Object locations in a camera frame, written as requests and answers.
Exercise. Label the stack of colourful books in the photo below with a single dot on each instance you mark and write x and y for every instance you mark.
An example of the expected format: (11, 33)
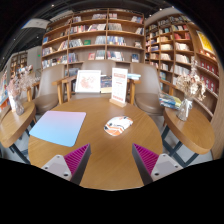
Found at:
(170, 101)

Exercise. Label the tall wooden bookshelf with books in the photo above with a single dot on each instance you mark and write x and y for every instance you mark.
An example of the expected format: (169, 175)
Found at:
(93, 40)

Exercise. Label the white orange patterned computer mouse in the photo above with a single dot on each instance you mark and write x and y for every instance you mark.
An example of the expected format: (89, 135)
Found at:
(117, 126)

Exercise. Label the white framed floral picture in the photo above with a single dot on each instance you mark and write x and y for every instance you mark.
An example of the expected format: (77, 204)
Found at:
(88, 81)

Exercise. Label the pink blue gradient mouse pad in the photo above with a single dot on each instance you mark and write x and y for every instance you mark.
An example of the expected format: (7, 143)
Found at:
(58, 128)

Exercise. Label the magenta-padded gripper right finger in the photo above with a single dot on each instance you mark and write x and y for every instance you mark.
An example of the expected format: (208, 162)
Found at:
(166, 164)

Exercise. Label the dark blue book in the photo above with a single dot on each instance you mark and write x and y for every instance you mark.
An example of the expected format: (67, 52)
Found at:
(106, 84)

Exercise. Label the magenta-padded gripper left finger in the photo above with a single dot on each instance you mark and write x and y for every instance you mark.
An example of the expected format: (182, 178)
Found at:
(56, 165)

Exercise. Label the curved wooden bookshelf with books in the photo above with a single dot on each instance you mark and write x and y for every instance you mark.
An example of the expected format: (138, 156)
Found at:
(180, 53)

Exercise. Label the small distant wooden bookshelf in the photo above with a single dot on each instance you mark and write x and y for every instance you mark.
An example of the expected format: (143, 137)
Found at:
(18, 63)

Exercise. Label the light blue book stack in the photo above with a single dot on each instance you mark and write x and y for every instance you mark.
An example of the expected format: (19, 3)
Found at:
(134, 76)

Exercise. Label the white sign on wooden base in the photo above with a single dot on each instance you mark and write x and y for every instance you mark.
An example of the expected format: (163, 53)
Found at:
(119, 85)

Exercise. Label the white ceiling air unit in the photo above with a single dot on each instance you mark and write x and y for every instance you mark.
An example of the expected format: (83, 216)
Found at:
(36, 23)

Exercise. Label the round wooden side table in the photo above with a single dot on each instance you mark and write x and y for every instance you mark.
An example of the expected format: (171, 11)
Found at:
(193, 133)
(15, 123)

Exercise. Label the small white table card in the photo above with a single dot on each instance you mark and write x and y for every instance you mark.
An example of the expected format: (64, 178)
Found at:
(12, 104)

